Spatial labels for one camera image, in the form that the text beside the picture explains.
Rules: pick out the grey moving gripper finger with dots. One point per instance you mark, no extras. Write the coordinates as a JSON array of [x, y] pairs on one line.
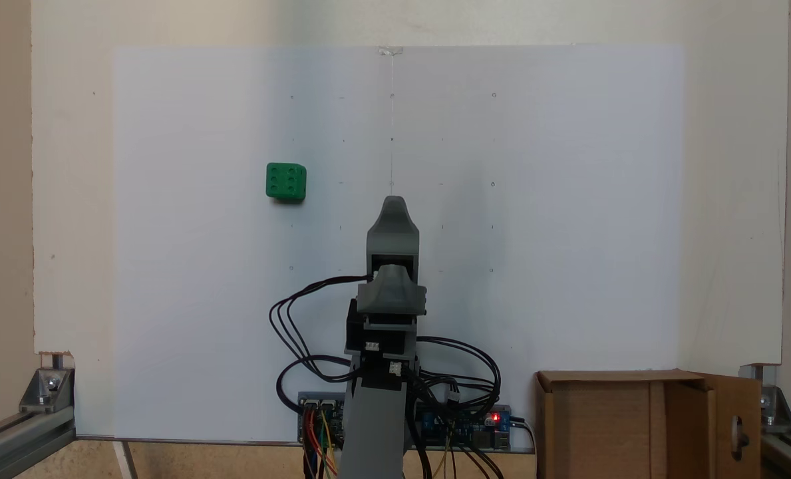
[[392, 296]]

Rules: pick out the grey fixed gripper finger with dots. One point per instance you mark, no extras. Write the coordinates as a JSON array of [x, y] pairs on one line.
[[393, 229]]

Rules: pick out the green die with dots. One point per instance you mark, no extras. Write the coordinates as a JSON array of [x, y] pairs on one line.
[[285, 183]]

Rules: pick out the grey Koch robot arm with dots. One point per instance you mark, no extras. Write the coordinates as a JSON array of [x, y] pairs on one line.
[[374, 426]]

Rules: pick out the blue circuit board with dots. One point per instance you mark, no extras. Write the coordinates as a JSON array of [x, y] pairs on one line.
[[475, 429]]

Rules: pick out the clear tape piece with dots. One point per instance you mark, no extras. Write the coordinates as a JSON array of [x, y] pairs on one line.
[[390, 50]]

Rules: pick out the grey board mounting plate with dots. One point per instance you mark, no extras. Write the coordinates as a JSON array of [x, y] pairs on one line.
[[521, 450]]

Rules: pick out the brown cardboard box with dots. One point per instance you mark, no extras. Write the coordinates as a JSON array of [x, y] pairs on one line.
[[601, 426]]

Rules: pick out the metal corner bracket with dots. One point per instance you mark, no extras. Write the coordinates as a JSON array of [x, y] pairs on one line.
[[774, 406], [49, 389]]

